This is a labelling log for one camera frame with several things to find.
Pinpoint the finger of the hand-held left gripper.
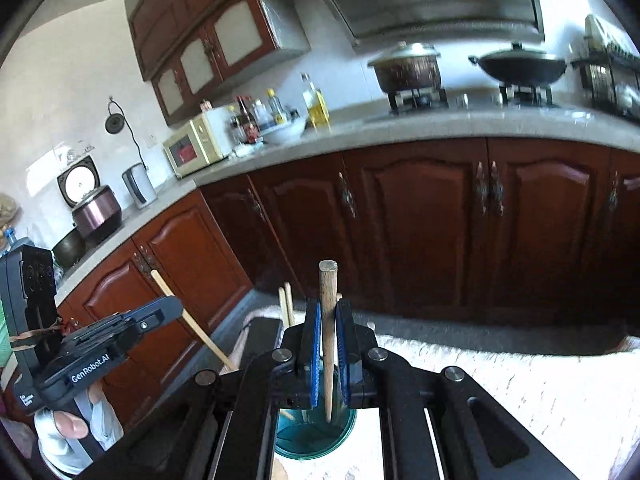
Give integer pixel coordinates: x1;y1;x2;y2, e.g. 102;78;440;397
97;296;184;346

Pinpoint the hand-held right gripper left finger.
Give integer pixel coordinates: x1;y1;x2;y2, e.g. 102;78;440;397
117;299;322;480

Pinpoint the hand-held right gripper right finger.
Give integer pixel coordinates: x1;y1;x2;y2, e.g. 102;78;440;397
336;300;581;480

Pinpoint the teal glass utensil holder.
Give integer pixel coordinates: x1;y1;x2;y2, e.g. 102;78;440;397
274;405;358;460

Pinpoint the person's left hand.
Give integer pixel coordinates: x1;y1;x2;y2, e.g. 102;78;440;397
34;385;125;476

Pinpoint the black rectangular object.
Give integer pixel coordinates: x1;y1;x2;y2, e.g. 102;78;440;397
247;317;284;361

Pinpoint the dark metal pot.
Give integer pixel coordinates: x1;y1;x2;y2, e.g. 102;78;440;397
51;227;87;268

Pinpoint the maroon rice cooker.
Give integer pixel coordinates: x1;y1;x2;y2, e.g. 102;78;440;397
56;155;123;240

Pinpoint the white electric kettle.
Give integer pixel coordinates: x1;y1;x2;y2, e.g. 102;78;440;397
122;163;157;209

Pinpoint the large water bottle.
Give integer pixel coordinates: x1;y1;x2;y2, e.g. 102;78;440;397
0;227;36;261

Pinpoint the dark wooden base cabinet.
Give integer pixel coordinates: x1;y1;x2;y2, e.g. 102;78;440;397
0;132;640;441

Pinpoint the woven basket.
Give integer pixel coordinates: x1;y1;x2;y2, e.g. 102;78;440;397
0;192;21;228

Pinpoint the cream microwave oven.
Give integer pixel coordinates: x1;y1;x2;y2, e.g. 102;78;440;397
162;108;235;178

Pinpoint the quilted silver tablecloth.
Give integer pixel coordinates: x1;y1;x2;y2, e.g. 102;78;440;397
235;310;640;480

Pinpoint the dark soy sauce bottle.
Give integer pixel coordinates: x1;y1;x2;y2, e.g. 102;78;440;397
235;95;258;143

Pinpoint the white bowl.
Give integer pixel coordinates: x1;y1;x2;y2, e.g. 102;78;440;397
260;116;308;145

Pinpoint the clear seasoning bottle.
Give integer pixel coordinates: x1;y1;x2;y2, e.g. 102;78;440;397
267;88;288;126
252;100;273;131

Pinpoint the cooking oil bottle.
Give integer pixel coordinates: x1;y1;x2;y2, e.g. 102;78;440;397
300;72;332;129

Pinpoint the gas stove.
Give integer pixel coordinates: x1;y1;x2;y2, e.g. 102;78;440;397
365;85;596;123

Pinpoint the brown cooking pot with lid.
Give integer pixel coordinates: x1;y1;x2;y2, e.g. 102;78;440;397
367;41;443;95

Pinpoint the black wok with lid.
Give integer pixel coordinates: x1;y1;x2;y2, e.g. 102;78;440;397
468;41;568;88

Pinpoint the steel range hood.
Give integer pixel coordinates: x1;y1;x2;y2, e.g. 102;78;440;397
325;0;546;51

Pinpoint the black power cable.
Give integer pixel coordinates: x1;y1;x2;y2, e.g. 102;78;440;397
117;102;148;171

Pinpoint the black round wall fixture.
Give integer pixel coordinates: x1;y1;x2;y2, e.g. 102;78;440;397
104;100;126;135

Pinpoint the wooden wall cabinet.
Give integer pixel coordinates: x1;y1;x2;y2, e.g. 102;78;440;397
124;0;312;128

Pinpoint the black wire dish rack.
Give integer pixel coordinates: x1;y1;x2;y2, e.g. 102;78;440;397
570;12;640;123

